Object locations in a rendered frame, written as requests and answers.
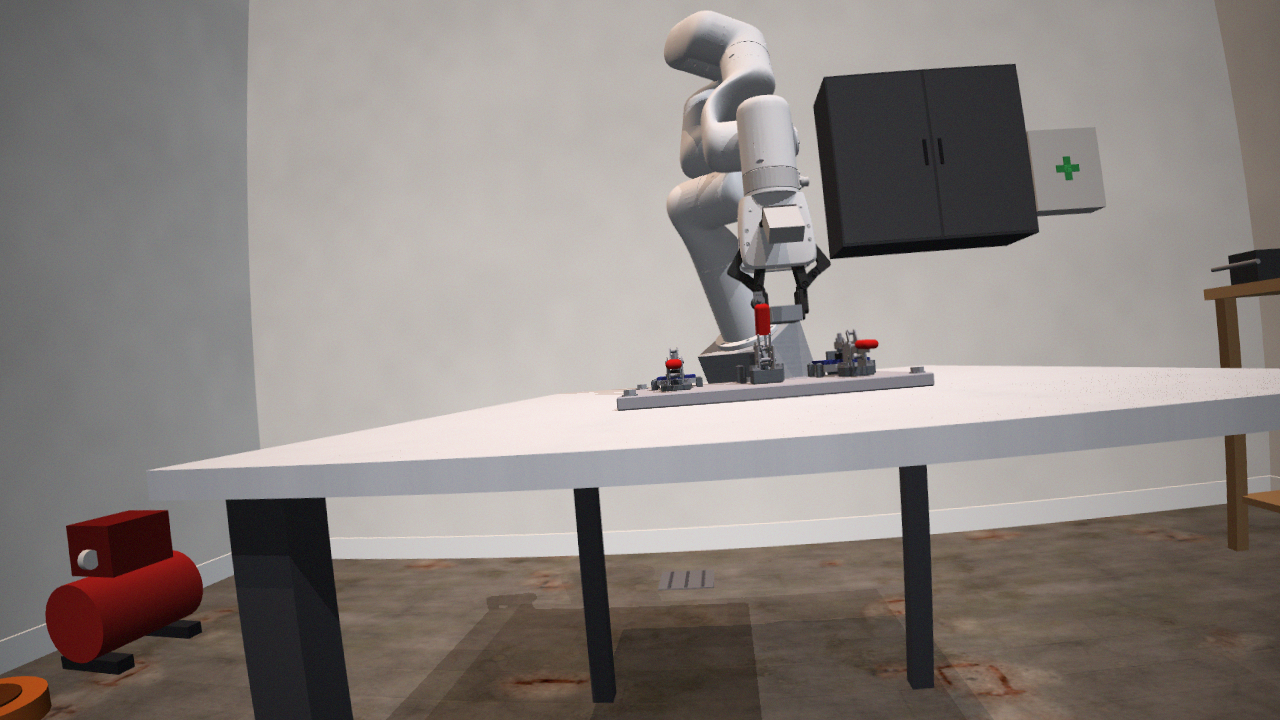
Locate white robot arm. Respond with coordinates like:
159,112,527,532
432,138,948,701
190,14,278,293
664,12,809,351

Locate blue flat plate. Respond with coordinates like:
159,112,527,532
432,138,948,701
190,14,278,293
812,359,858,372
657,374,696,386

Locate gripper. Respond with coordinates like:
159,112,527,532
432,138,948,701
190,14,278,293
727,187,831,320

